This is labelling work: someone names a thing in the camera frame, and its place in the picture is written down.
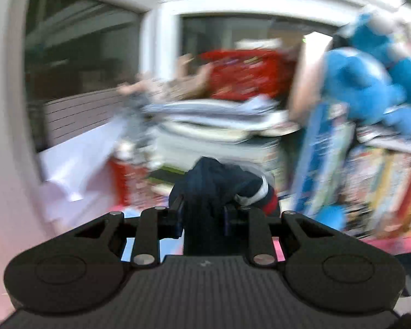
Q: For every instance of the blue plush with white hat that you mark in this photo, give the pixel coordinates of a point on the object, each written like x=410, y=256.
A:
x=387, y=37

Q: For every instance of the white window frame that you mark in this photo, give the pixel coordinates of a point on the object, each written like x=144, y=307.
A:
x=157, y=24

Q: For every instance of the round blue plush ball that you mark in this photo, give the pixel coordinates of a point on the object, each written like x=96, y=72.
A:
x=332, y=217

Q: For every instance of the loose white paper sheets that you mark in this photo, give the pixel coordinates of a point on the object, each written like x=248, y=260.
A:
x=75, y=164

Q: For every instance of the navy and white jacket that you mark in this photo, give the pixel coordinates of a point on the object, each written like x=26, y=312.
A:
x=209, y=185

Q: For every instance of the silver flat board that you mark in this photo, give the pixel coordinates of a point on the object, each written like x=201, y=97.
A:
x=311, y=72

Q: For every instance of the stack of paper workbooks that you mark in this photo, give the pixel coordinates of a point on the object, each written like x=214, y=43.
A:
x=219, y=116

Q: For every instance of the blue bear plush toy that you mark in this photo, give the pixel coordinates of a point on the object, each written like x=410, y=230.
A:
x=356, y=85

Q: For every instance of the small red plastic basket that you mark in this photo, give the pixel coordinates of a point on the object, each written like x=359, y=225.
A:
x=246, y=73

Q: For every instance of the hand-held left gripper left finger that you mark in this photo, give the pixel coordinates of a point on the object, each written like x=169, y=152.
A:
x=177, y=212

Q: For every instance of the row of colourful books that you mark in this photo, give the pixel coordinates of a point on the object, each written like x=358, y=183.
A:
x=373, y=178

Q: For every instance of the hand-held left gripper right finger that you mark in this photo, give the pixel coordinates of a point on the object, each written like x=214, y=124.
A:
x=228, y=219

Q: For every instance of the grey knitted cloth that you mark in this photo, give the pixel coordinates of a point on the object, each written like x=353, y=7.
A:
x=138, y=116

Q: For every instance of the large red plastic crate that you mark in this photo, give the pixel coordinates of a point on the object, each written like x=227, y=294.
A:
x=120, y=181

